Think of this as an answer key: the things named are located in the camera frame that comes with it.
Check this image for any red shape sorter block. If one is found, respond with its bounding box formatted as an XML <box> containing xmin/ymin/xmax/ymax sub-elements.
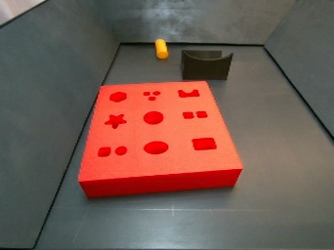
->
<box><xmin>79</xmin><ymin>81</ymin><xmax>244</xmax><ymax>197</ymax></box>

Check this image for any black curved fixture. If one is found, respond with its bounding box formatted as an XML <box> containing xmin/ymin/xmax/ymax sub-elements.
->
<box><xmin>182</xmin><ymin>50</ymin><xmax>234</xmax><ymax>80</ymax></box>

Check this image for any yellow oval cylinder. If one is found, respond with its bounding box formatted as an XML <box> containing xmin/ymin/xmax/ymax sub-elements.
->
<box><xmin>156</xmin><ymin>39</ymin><xmax>169</xmax><ymax>60</ymax></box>

